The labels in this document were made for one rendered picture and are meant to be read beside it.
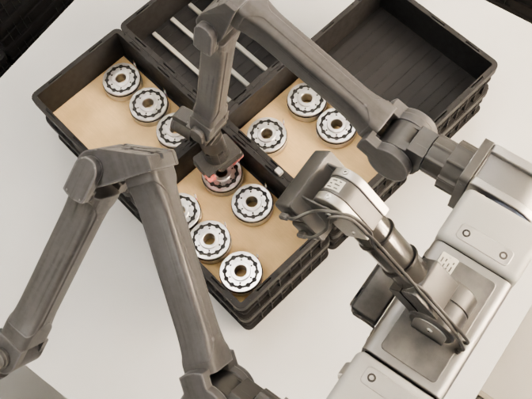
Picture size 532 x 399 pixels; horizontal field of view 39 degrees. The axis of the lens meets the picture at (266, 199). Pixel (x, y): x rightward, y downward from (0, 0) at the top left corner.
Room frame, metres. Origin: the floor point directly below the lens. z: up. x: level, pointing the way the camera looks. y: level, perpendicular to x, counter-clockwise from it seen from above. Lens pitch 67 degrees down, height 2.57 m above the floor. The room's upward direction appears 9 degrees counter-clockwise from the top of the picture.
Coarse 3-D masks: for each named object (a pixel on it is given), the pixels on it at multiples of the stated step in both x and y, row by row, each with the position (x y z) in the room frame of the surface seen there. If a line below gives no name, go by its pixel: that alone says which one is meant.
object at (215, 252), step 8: (200, 224) 0.70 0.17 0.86; (208, 224) 0.69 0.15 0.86; (216, 224) 0.69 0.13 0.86; (192, 232) 0.68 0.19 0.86; (200, 232) 0.67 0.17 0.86; (216, 232) 0.67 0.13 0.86; (224, 232) 0.67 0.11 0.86; (192, 240) 0.66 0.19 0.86; (224, 240) 0.65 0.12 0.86; (200, 248) 0.63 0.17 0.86; (216, 248) 0.63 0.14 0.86; (224, 248) 0.63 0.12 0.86; (200, 256) 0.61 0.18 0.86; (208, 256) 0.61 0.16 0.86; (216, 256) 0.61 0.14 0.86
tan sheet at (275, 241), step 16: (192, 176) 0.84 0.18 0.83; (224, 176) 0.83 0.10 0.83; (192, 192) 0.80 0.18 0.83; (208, 192) 0.79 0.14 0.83; (208, 208) 0.75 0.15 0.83; (224, 208) 0.74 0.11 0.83; (240, 224) 0.69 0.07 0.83; (272, 224) 0.68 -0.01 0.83; (288, 224) 0.67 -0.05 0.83; (208, 240) 0.66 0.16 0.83; (240, 240) 0.65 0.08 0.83; (256, 240) 0.64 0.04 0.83; (272, 240) 0.64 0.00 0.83; (288, 240) 0.63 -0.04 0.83; (304, 240) 0.62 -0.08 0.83; (272, 256) 0.59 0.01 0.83; (288, 256) 0.59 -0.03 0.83; (240, 272) 0.57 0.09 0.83; (272, 272) 0.55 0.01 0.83
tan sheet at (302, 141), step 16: (272, 112) 0.99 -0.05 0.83; (288, 112) 0.98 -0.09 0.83; (288, 128) 0.94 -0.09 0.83; (304, 128) 0.93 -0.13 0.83; (336, 128) 0.91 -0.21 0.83; (288, 144) 0.89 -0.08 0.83; (304, 144) 0.88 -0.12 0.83; (320, 144) 0.88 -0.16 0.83; (352, 144) 0.86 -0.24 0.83; (288, 160) 0.85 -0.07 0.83; (304, 160) 0.84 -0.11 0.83; (352, 160) 0.82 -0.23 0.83; (368, 176) 0.77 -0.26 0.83
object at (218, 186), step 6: (234, 168) 0.83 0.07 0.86; (240, 168) 0.83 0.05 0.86; (234, 174) 0.82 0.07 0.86; (240, 174) 0.81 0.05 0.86; (204, 180) 0.81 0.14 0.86; (216, 180) 0.80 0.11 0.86; (228, 180) 0.80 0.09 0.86; (234, 180) 0.80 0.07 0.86; (210, 186) 0.79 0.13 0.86; (216, 186) 0.79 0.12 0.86; (222, 186) 0.79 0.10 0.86; (228, 186) 0.79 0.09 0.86; (234, 186) 0.78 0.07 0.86
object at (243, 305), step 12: (228, 132) 0.90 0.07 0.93; (192, 144) 0.89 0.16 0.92; (240, 144) 0.86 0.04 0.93; (180, 156) 0.85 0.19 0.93; (252, 156) 0.82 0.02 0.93; (264, 168) 0.79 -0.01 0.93; (312, 240) 0.59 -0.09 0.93; (300, 252) 0.56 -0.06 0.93; (288, 264) 0.54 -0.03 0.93; (204, 276) 0.54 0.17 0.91; (276, 276) 0.51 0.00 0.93; (216, 288) 0.51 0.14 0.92; (264, 288) 0.49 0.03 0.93; (228, 300) 0.48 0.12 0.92; (252, 300) 0.47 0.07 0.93
